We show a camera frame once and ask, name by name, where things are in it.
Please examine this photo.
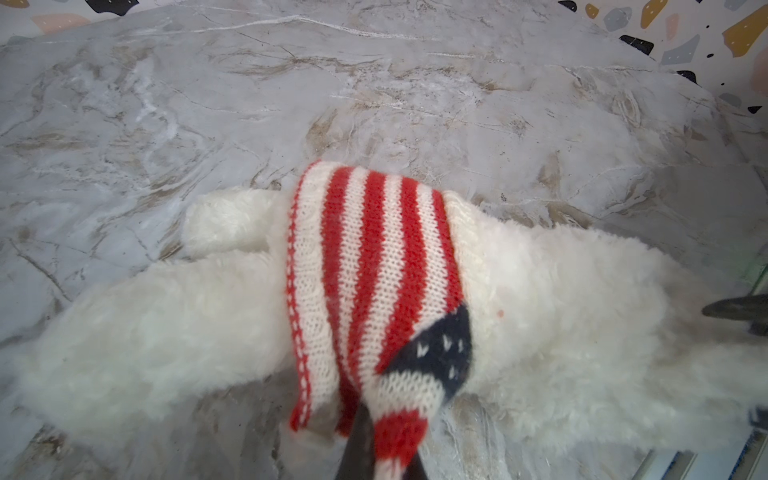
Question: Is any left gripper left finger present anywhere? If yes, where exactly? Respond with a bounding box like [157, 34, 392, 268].
[335, 404, 375, 480]

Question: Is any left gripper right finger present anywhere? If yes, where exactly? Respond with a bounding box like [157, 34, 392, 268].
[403, 453, 428, 480]

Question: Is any red white striped knit sweater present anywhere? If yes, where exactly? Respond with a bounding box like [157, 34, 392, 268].
[286, 160, 472, 479]

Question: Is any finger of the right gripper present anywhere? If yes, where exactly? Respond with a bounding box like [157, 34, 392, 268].
[702, 294, 768, 321]

